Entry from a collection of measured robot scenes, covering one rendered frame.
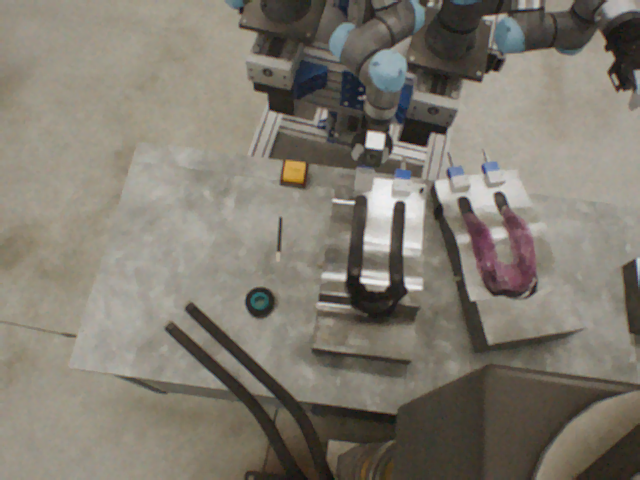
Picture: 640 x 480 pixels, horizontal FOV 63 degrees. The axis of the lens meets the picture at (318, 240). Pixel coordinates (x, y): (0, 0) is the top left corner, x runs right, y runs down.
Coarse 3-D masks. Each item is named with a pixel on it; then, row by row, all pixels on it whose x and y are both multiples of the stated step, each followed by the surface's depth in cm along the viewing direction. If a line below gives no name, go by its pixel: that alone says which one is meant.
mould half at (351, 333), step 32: (352, 192) 148; (384, 192) 148; (416, 192) 149; (384, 224) 145; (416, 224) 145; (384, 256) 140; (416, 256) 141; (320, 288) 133; (384, 288) 133; (416, 288) 133; (320, 320) 137; (352, 320) 137; (384, 320) 137; (320, 352) 139; (352, 352) 134; (384, 352) 134
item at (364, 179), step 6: (360, 168) 148; (366, 168) 151; (372, 168) 151; (360, 174) 145; (366, 174) 145; (372, 174) 145; (360, 180) 146; (366, 180) 146; (372, 180) 146; (354, 186) 148; (360, 186) 147; (366, 186) 147; (372, 186) 147
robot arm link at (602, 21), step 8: (616, 0) 100; (624, 0) 100; (632, 0) 100; (600, 8) 102; (608, 8) 101; (616, 8) 100; (624, 8) 99; (632, 8) 99; (600, 16) 103; (608, 16) 101; (616, 16) 100; (600, 24) 103; (608, 24) 101; (600, 32) 104
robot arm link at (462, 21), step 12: (444, 0) 136; (456, 0) 132; (468, 0) 130; (480, 0) 131; (492, 0) 132; (444, 12) 138; (456, 12) 135; (468, 12) 134; (480, 12) 134; (492, 12) 135; (456, 24) 138; (468, 24) 138
